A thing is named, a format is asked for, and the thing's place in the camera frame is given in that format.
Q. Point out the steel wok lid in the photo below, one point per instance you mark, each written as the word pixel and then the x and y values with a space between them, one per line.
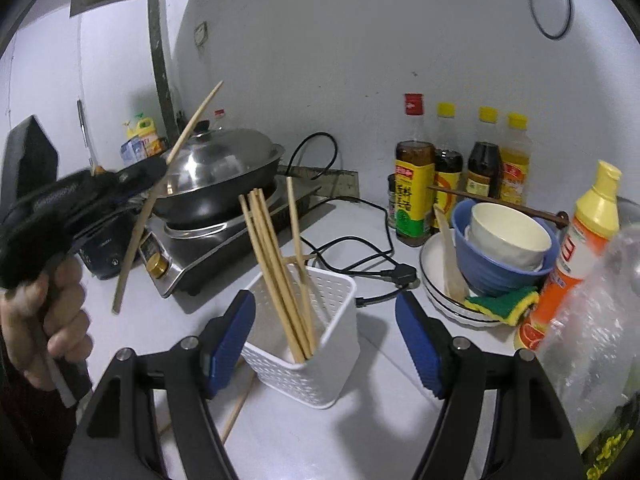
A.
pixel 220 160

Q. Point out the small spice jar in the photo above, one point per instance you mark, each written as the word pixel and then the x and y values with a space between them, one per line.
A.
pixel 392 200

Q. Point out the grey vertical pipe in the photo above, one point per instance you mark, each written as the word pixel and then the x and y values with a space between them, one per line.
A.
pixel 162 70

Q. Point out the yellow flowering vegetable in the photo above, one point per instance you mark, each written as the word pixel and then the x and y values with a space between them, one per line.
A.
pixel 607 455

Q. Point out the pale wooden rice spoon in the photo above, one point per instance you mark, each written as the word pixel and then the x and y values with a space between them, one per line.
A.
pixel 450 265

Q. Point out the white perforated utensil holder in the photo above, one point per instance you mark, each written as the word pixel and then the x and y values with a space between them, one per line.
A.
pixel 320 360

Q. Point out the hanging metal utensil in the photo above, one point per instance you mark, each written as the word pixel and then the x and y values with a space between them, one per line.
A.
pixel 82 120

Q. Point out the wall socket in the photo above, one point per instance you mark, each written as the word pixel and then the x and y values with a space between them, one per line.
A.
pixel 201 34

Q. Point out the yellow green sponge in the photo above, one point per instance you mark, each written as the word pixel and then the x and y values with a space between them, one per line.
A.
pixel 500 305

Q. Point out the orange dish soap bottle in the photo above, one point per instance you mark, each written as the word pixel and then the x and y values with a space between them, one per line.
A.
pixel 575 260

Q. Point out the blue white carton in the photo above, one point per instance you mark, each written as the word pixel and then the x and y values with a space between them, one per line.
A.
pixel 132 152

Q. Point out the white bowl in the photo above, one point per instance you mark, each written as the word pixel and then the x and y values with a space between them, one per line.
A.
pixel 505 230

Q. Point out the clear bottle red cap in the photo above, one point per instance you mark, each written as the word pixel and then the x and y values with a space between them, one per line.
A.
pixel 220 119

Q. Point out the red cap sauce bottle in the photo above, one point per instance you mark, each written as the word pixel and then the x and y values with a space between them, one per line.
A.
pixel 415 195

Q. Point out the dark sauce bottle yellow cap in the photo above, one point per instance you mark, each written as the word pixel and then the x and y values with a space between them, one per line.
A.
pixel 447 175
pixel 484 170

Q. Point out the blue bowl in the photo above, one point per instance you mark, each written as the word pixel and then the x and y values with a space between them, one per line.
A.
pixel 490 275

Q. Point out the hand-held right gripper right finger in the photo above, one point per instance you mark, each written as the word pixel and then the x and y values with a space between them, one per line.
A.
pixel 420 345

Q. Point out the clear plastic bag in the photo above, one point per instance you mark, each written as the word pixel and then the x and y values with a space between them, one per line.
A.
pixel 595 340

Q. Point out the steel induction cooker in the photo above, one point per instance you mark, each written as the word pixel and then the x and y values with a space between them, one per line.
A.
pixel 200 270

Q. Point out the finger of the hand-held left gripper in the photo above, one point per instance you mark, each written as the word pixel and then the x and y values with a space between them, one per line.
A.
pixel 140 172

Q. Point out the yellow oil bottle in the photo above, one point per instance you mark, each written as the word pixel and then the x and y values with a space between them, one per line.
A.
pixel 515 175

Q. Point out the person's left hand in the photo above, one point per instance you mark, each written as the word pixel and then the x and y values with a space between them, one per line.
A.
pixel 65 310

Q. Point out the yellow oil jug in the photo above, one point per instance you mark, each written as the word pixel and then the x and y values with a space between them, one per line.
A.
pixel 150 135

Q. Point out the black rice cooker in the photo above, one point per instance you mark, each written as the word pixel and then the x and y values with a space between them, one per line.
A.
pixel 107 255

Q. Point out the white plate dark rim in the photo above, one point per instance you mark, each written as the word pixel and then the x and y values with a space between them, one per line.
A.
pixel 435 270

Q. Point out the black wok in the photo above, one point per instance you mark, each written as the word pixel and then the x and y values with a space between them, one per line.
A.
pixel 210 207

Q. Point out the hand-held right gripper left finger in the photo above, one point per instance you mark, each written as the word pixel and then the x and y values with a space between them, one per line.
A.
pixel 232 340

